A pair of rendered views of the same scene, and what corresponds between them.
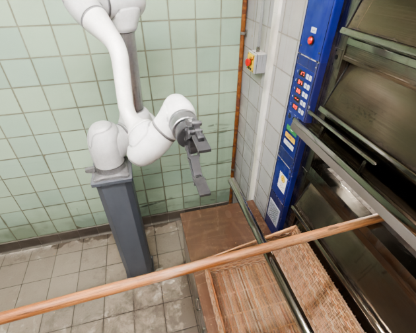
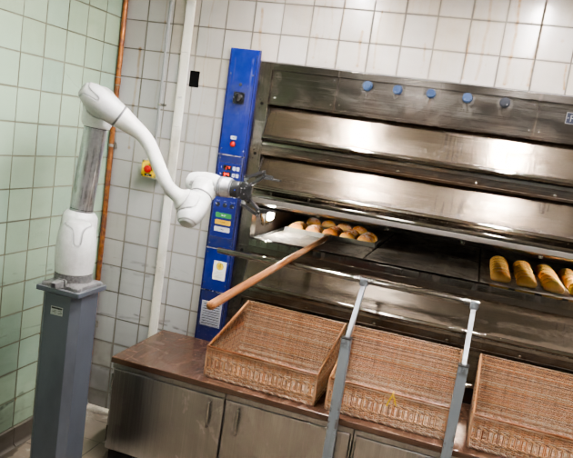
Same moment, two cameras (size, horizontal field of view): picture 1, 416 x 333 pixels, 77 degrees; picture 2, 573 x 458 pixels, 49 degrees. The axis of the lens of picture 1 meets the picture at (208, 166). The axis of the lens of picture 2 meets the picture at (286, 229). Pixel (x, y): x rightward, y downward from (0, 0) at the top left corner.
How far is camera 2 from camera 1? 248 cm
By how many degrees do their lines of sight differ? 60
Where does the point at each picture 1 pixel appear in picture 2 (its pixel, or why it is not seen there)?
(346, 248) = (302, 279)
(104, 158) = (91, 258)
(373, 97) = (289, 171)
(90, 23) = (128, 118)
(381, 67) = (290, 154)
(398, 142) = (314, 188)
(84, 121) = not seen: outside the picture
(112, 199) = (84, 321)
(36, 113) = not seen: outside the picture
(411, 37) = (305, 138)
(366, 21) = (275, 132)
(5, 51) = not seen: outside the picture
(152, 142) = (206, 202)
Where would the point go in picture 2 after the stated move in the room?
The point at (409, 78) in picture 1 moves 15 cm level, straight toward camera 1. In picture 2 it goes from (307, 156) to (318, 159)
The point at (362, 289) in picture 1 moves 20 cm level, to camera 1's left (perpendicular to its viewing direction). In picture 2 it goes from (324, 294) to (304, 300)
